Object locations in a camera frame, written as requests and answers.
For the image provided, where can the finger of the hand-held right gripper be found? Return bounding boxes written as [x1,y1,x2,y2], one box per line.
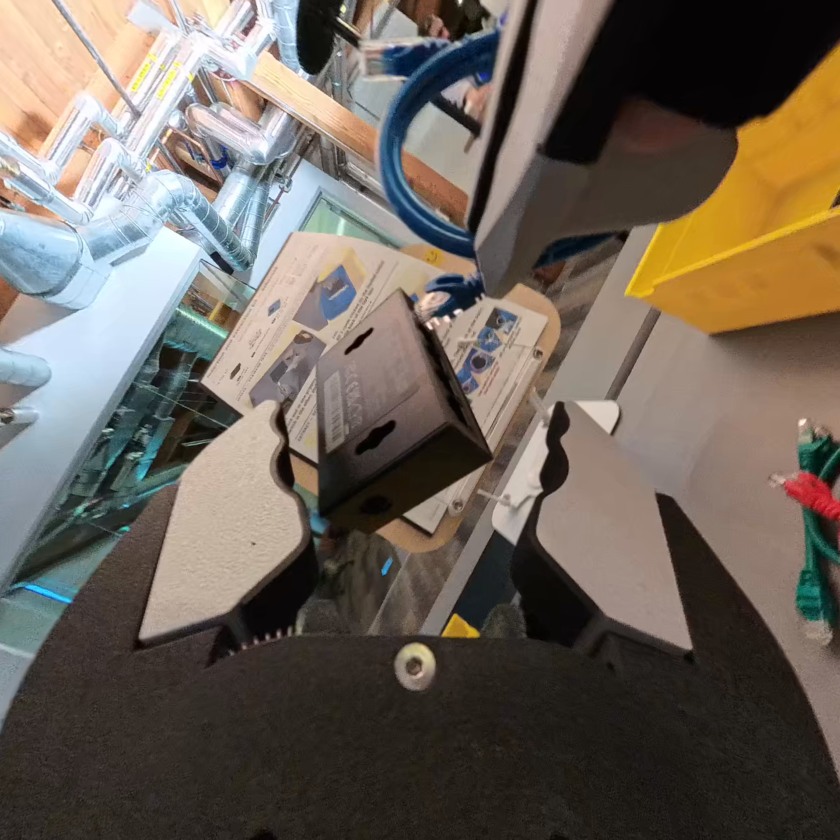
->
[466,0,741,298]

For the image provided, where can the yellow bin with divider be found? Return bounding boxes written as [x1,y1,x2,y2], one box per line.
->
[623,39,840,336]

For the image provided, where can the blue ethernet cable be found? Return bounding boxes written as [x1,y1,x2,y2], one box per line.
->
[360,29,624,322]

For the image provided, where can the green ethernet cable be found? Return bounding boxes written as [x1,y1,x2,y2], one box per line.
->
[794,420,840,644]

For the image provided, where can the printed instruction sheet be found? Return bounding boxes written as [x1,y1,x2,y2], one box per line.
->
[200,231,549,536]

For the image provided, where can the black ethernet switch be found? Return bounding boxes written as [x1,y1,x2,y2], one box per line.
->
[316,289,494,534]

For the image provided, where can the white stand base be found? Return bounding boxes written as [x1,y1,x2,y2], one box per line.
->
[491,399,621,546]

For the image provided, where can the red ethernet cable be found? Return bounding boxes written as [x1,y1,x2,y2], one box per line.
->
[769,471,840,522]

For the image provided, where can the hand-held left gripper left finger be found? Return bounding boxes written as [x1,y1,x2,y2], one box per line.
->
[136,400,320,647]

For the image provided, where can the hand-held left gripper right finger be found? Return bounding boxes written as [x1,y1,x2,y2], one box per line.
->
[511,400,694,654]

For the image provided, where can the silver ventilation ducts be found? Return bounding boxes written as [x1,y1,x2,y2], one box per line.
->
[0,0,309,309]

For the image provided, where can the wooden beam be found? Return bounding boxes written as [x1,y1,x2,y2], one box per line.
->
[249,52,470,224]

